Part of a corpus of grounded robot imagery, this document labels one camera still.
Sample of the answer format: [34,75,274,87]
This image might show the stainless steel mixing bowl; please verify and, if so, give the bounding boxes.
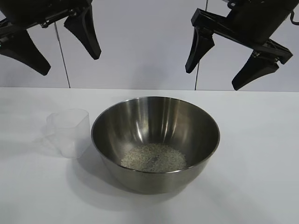
[91,96,221,194]

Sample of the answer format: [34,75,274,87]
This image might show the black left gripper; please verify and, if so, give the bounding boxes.
[0,0,102,76]

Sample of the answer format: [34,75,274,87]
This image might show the white rice grains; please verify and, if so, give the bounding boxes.
[120,143,187,172]

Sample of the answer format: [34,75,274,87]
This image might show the clear plastic measuring cup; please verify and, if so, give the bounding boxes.
[46,108,91,159]

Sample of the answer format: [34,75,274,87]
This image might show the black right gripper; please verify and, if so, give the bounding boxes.
[185,0,299,91]

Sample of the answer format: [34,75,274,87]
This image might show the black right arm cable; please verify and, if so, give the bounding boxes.
[289,11,299,26]

